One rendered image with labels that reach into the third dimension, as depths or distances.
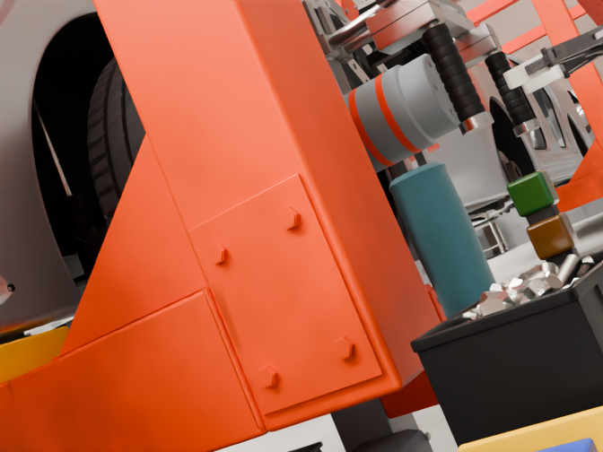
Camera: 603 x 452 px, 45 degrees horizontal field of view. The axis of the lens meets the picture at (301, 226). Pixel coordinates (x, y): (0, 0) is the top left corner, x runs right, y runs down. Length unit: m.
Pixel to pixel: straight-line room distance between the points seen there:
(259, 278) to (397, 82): 0.53
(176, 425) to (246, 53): 0.40
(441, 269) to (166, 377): 0.42
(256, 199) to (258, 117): 0.08
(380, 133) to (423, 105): 0.08
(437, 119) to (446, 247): 0.22
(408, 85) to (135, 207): 0.51
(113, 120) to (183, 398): 0.48
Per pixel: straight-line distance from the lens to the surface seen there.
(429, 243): 1.04
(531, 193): 0.81
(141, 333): 0.82
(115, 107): 1.14
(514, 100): 1.32
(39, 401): 0.96
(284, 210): 0.68
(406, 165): 1.47
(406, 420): 1.31
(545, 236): 0.81
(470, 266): 1.04
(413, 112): 1.15
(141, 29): 0.80
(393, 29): 1.02
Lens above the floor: 0.63
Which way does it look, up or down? 6 degrees up
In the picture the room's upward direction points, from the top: 23 degrees counter-clockwise
